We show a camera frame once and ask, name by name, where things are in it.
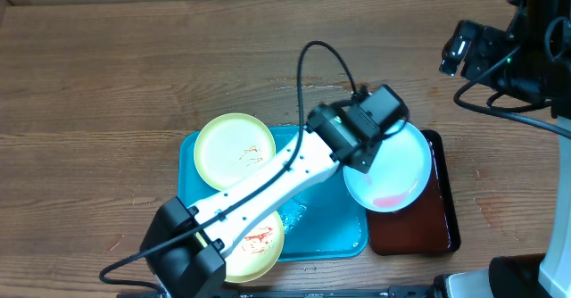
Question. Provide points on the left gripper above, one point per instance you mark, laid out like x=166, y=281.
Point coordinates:
x=365, y=165

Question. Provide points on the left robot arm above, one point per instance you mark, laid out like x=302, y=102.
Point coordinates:
x=186, y=246

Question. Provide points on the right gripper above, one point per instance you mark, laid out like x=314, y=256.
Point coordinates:
x=484, y=51

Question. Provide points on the yellow plate upper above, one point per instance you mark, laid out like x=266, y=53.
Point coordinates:
x=231, y=147

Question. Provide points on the light blue plate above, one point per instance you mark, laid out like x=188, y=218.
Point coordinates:
x=398, y=174

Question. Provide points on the dark red tray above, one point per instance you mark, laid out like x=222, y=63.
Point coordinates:
x=427, y=226

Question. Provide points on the yellow plate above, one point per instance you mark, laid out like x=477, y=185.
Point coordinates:
x=257, y=252
x=231, y=147

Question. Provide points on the yellow plate lower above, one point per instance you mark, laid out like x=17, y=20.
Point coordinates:
x=257, y=252

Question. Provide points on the blue plastic tray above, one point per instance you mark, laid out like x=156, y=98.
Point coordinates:
x=322, y=222

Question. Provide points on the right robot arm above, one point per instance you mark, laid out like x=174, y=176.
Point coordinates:
x=521, y=73

